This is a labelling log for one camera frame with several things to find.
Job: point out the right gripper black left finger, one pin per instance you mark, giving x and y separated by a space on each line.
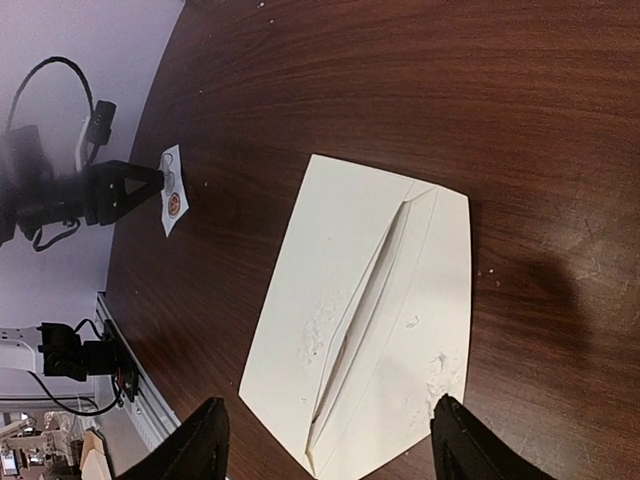
198 449

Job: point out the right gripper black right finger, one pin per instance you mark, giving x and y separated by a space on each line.
464 448

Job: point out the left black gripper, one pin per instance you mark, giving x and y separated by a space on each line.
109 193

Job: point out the sticker sheet with wax seal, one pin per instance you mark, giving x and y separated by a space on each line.
171 166

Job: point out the round brown wax seal sticker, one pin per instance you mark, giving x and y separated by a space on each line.
174 205

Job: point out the cream paper envelope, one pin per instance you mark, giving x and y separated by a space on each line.
366 322

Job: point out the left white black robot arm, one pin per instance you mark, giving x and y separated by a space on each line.
33 197

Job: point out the cardboard box outside cell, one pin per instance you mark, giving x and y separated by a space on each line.
94 462

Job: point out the front aluminium rail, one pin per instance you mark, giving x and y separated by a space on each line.
150 414

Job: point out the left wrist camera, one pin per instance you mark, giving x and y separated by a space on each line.
94 134

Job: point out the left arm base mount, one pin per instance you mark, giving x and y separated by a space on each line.
109 355

